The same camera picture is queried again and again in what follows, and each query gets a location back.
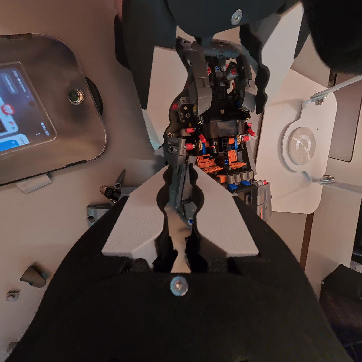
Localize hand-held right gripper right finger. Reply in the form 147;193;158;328
185;163;260;273

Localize lego car model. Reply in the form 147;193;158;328
163;37;272;222

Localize dark curved lego slope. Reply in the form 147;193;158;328
20;265;47;288

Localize long grey lego wedge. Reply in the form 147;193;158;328
119;187;140;200

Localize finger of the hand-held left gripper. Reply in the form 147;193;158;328
239;3;305;114
141;46;196;150

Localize black lego pin connector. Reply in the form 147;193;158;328
100;185;119;202

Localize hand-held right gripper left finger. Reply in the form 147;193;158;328
101;165;178;273

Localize grey curved lego panel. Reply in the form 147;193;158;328
86;204;111;227

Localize light grey flat lego piece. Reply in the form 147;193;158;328
16;175;53;193

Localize clear round disc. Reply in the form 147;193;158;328
288;127;316;166

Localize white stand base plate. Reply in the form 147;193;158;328
255;58;338;214

